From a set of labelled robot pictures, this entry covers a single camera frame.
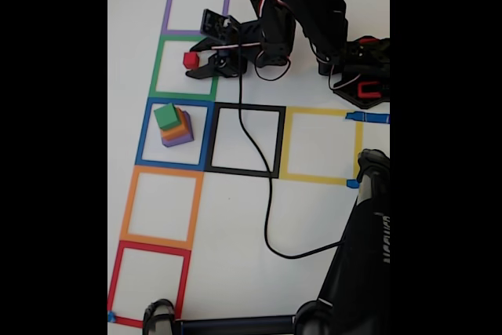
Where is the green cube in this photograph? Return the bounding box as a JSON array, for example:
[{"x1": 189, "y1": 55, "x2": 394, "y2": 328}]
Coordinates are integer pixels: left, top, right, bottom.
[{"x1": 153, "y1": 102, "x2": 180, "y2": 130}]

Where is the orange cube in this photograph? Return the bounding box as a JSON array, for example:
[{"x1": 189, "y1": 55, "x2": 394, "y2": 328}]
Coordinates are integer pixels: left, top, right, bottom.
[{"x1": 159, "y1": 106, "x2": 189, "y2": 142}]

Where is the large purple cube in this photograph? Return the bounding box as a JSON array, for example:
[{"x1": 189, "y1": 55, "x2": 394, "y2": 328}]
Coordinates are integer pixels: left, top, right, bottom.
[{"x1": 160, "y1": 111, "x2": 195, "y2": 149}]

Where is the red base clamp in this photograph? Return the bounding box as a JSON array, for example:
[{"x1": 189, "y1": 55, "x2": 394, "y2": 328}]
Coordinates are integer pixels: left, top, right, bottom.
[{"x1": 356, "y1": 81, "x2": 382, "y2": 100}]

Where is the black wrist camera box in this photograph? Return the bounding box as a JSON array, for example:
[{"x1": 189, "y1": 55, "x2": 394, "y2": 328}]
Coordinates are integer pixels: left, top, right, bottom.
[{"x1": 198, "y1": 8, "x2": 241, "y2": 44}]

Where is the thin servo wire loop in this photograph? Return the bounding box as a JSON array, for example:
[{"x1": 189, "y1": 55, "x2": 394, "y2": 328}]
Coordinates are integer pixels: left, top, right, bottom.
[{"x1": 253, "y1": 52, "x2": 292, "y2": 82}]

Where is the purple square frame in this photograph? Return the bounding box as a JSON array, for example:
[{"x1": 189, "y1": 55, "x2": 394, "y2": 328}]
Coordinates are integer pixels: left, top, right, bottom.
[{"x1": 160, "y1": 0, "x2": 232, "y2": 38}]

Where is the green square frame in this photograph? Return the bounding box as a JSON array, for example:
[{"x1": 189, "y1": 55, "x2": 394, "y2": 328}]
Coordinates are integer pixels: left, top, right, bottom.
[{"x1": 148, "y1": 35, "x2": 224, "y2": 101}]

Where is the black square frame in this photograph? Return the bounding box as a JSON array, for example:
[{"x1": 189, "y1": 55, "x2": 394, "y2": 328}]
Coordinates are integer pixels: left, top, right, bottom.
[{"x1": 203, "y1": 102, "x2": 286, "y2": 179}]

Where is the blue square frame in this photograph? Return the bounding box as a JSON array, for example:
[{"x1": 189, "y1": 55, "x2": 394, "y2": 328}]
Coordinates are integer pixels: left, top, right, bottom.
[{"x1": 135, "y1": 97, "x2": 216, "y2": 171}]

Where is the yellow square frame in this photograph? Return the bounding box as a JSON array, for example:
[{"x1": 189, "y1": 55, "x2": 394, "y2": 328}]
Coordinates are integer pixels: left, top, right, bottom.
[{"x1": 278, "y1": 106, "x2": 364, "y2": 186}]

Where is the orange square frame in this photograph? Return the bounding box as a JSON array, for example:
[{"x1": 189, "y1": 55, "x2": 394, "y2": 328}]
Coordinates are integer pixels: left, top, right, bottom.
[{"x1": 119, "y1": 165, "x2": 205, "y2": 250}]

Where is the black camera cable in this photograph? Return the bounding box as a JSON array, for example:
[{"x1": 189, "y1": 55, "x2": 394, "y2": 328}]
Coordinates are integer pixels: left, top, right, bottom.
[{"x1": 233, "y1": 24, "x2": 346, "y2": 260}]

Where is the black camera tripod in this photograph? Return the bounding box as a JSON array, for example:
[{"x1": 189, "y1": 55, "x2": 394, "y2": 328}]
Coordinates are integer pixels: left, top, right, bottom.
[{"x1": 141, "y1": 149, "x2": 391, "y2": 335}]

